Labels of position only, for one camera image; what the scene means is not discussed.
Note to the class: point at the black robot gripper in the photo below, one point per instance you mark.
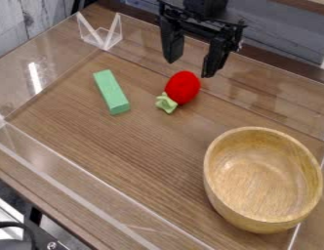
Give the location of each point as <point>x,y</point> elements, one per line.
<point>207,19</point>

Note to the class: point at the red plush strawberry toy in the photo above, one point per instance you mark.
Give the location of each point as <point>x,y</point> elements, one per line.
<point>180,91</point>

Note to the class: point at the green rectangular block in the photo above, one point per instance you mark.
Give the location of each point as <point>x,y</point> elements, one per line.
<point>112,92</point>

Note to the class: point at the clear acrylic table fence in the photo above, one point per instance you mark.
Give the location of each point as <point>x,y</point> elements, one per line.
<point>119,177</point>

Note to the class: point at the wooden bowl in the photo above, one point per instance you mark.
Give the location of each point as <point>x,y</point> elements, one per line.
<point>263,179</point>

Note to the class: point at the black table clamp with bolt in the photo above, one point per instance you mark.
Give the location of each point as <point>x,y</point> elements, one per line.
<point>45,240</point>

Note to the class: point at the clear acrylic corner bracket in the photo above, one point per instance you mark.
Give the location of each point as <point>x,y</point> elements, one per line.
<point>101,37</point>

